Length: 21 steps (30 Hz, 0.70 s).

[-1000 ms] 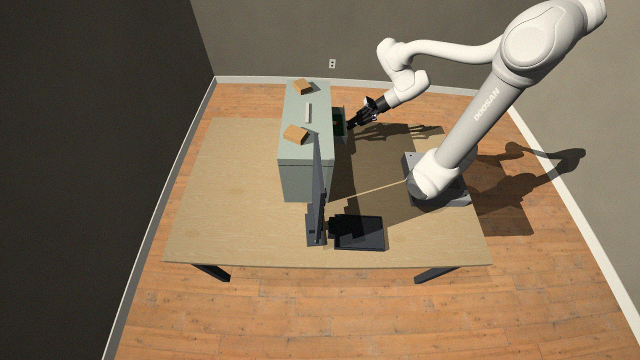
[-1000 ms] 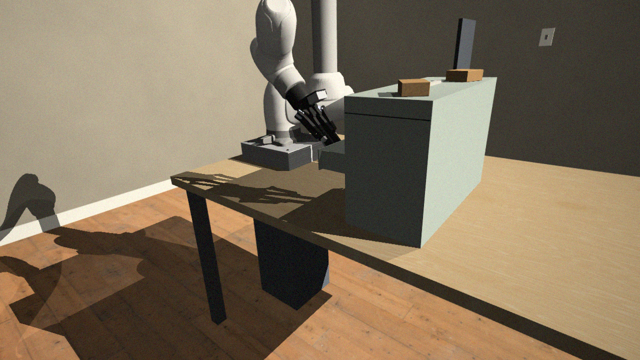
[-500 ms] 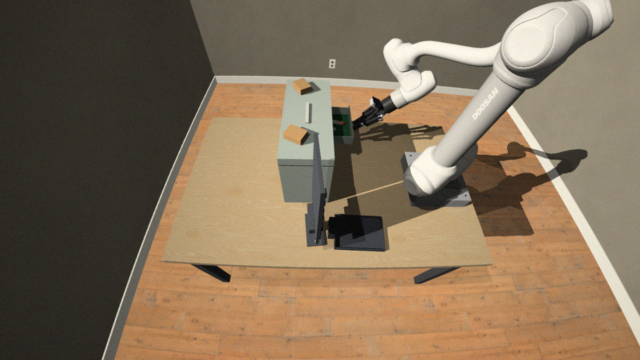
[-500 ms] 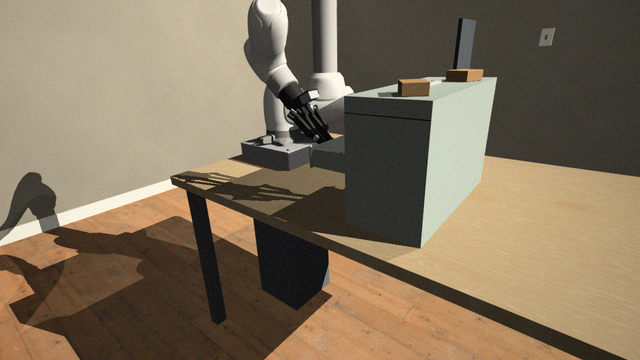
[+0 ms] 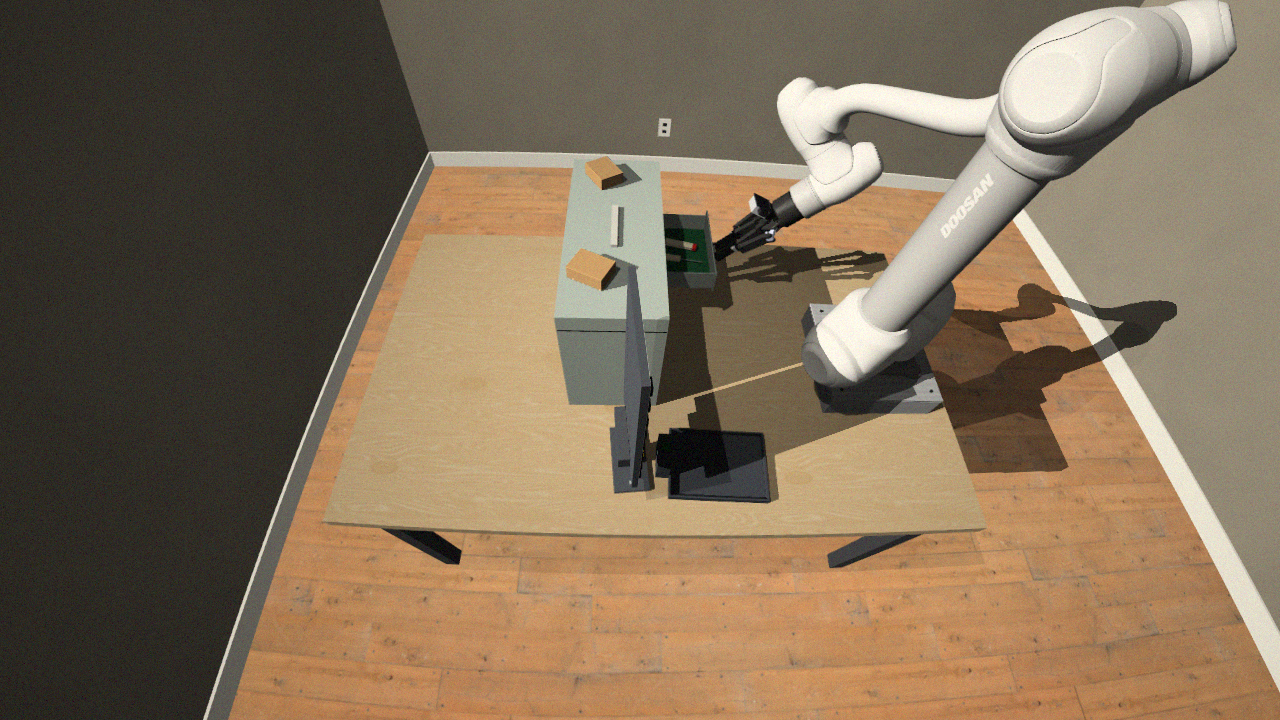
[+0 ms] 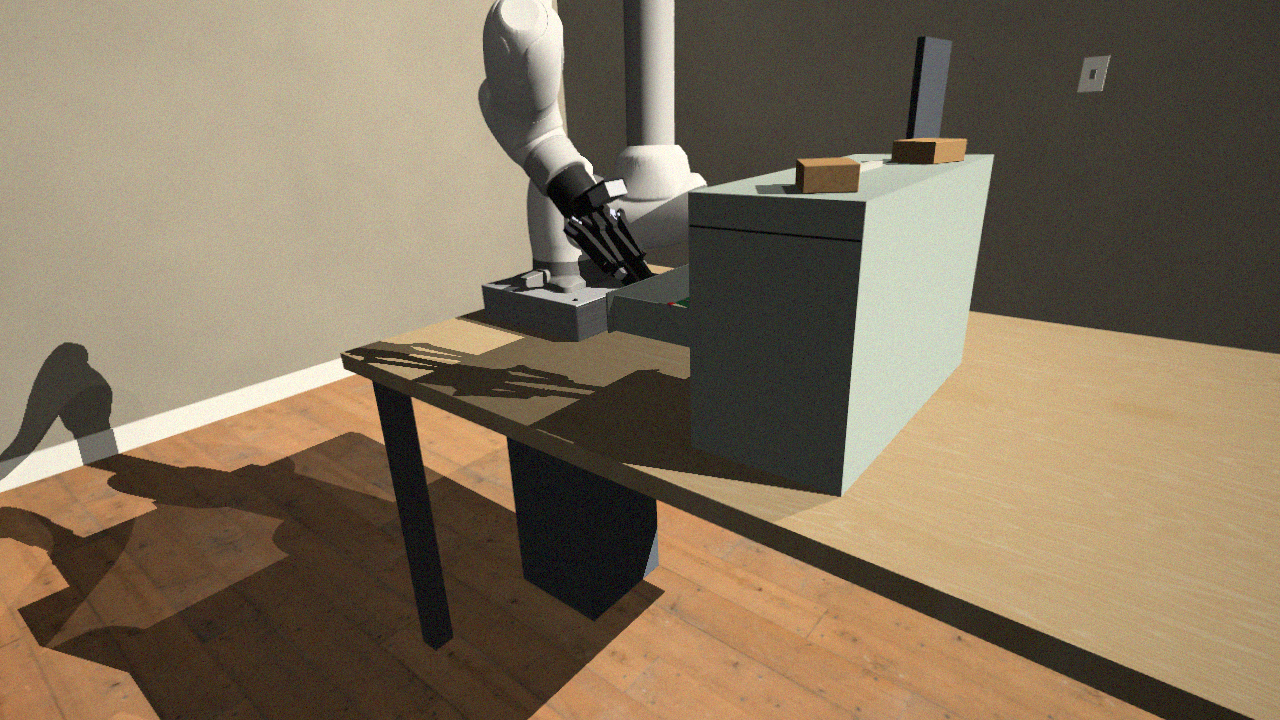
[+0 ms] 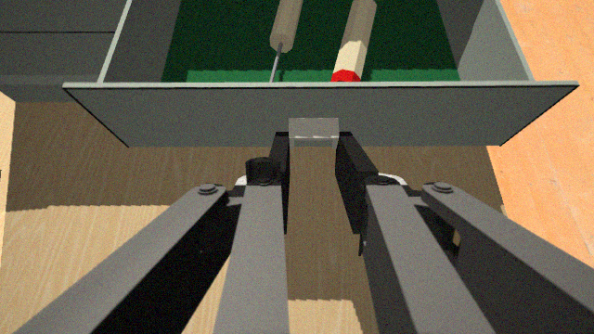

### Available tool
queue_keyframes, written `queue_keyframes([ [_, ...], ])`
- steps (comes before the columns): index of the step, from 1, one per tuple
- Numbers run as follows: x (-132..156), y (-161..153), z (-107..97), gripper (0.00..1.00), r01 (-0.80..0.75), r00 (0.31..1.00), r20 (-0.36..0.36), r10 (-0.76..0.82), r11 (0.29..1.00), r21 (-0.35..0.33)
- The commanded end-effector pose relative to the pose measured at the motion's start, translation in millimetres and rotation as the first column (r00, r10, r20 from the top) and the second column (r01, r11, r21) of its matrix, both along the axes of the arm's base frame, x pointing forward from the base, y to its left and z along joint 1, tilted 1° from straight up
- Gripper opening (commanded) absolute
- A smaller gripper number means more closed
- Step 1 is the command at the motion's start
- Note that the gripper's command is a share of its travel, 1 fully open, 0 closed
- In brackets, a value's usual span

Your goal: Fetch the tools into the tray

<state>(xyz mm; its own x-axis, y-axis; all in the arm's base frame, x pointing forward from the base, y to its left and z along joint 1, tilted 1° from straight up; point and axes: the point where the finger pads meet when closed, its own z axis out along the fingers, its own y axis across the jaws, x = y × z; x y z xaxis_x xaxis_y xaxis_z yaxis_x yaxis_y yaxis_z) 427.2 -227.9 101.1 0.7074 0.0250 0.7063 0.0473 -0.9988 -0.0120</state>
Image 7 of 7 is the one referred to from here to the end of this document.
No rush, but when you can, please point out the beige screwdriver with blue band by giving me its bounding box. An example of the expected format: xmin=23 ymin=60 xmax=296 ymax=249
xmin=269 ymin=0 xmax=303 ymax=83

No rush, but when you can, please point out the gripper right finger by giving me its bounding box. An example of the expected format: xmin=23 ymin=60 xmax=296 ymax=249
xmin=335 ymin=132 xmax=594 ymax=334

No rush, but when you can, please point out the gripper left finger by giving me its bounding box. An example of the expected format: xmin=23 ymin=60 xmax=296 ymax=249
xmin=12 ymin=132 xmax=290 ymax=334

